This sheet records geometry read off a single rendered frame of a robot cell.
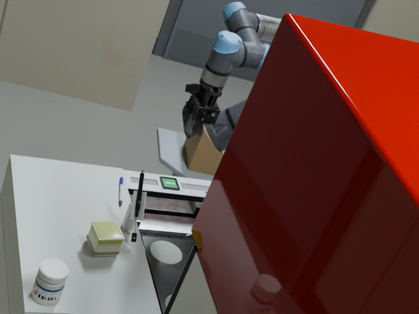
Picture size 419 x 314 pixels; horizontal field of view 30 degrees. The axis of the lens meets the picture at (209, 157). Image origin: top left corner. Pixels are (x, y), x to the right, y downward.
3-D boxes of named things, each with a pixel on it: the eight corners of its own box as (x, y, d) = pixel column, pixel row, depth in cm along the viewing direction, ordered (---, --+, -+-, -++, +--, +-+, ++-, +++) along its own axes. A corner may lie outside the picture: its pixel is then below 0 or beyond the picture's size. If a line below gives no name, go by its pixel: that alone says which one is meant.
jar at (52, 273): (61, 307, 190) (70, 279, 185) (32, 306, 187) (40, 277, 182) (58, 286, 195) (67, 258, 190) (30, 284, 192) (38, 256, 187)
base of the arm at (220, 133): (199, 107, 289) (223, 95, 287) (217, 134, 298) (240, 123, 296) (205, 132, 277) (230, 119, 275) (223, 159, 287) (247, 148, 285)
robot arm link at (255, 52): (265, 28, 231) (235, 25, 225) (279, 58, 226) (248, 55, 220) (252, 46, 237) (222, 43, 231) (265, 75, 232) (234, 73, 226)
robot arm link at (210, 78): (202, 60, 226) (227, 65, 230) (197, 73, 229) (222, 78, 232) (208, 73, 221) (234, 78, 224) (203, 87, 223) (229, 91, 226)
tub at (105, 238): (118, 256, 211) (125, 238, 208) (92, 258, 208) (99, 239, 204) (110, 238, 217) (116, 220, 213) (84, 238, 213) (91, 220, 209)
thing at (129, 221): (136, 238, 220) (150, 202, 213) (123, 237, 219) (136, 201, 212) (132, 224, 225) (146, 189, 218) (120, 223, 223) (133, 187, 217)
